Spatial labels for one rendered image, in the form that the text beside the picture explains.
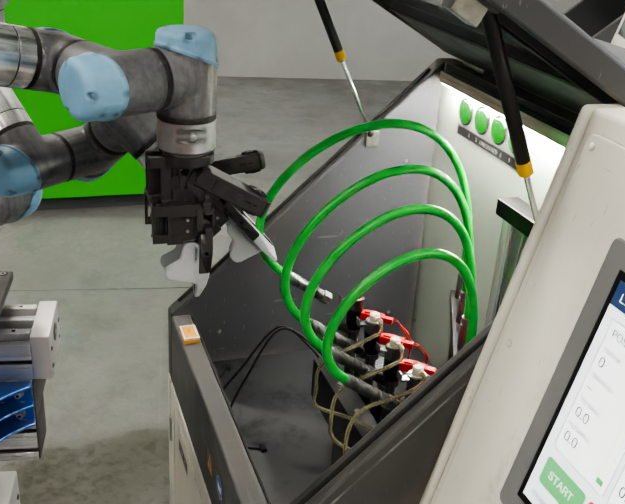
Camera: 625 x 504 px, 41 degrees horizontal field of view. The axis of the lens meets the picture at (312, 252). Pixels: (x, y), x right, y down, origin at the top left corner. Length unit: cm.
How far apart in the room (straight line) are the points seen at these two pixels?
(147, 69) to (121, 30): 346
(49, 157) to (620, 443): 84
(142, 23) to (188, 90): 344
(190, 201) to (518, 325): 44
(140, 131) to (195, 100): 23
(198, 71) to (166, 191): 16
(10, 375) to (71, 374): 167
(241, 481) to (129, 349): 216
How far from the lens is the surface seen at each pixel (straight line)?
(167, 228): 111
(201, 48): 102
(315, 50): 785
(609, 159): 96
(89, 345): 344
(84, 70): 96
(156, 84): 99
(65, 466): 284
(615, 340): 91
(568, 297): 97
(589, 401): 93
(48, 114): 453
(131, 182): 467
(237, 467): 130
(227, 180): 110
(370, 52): 796
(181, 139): 105
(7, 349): 158
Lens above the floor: 177
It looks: 25 degrees down
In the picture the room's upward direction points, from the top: 4 degrees clockwise
